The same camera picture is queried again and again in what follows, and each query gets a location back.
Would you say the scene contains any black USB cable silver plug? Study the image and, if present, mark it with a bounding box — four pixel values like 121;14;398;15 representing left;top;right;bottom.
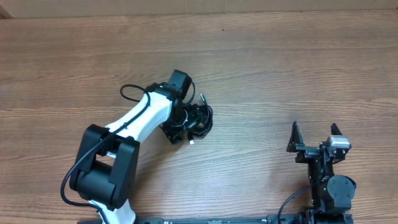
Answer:
187;103;213;145

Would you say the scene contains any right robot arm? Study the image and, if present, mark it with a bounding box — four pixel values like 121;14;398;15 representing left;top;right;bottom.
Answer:
277;121;356;223

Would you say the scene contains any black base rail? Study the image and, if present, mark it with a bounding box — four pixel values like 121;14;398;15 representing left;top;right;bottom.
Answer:
77;213;354;224

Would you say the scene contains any thin black micro USB cable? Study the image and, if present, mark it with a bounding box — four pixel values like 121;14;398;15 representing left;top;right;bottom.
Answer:
192;93;214;131

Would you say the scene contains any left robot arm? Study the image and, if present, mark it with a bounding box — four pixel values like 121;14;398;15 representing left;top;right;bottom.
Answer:
60;70;195;223

